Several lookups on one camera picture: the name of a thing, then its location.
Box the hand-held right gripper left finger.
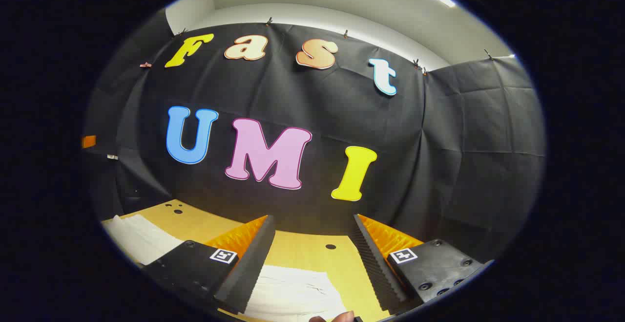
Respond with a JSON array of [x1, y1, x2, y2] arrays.
[[141, 215, 276, 315]]

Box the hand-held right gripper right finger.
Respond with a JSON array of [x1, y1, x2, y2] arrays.
[[349, 213, 495, 314]]

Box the white jeans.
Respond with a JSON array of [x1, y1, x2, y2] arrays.
[[101, 214, 348, 322]]

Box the black backdrop cloth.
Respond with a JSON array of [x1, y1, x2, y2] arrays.
[[83, 12, 546, 264]]

